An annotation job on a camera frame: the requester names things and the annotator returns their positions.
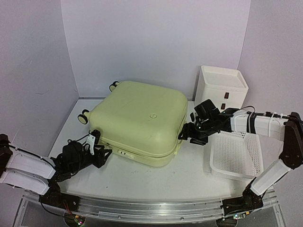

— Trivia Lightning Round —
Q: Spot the pale green hard-shell suitcase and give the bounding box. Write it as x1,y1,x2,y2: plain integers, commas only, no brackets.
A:
78,81,188,167

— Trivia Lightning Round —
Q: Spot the white plastic mesh basket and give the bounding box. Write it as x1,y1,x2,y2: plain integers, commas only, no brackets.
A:
209,131,264,181

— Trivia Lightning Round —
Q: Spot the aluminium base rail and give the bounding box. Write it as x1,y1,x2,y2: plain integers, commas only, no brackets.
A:
14,191,285,227

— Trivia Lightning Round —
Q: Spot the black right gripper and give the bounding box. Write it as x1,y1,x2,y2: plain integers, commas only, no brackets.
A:
178,119,215,146

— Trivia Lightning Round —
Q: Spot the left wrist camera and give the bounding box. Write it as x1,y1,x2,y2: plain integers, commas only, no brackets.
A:
85,130,101,155

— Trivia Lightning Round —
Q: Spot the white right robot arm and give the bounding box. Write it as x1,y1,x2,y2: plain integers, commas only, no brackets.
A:
178,100,303,219

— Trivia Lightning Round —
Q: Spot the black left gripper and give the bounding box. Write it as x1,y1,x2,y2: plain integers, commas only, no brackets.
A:
70,145,111,175

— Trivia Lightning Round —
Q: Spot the white three-drawer storage cabinet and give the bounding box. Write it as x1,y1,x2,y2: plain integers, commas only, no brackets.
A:
194,65,249,111

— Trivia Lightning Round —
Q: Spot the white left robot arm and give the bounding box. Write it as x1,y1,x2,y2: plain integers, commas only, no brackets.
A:
0,130,112,211

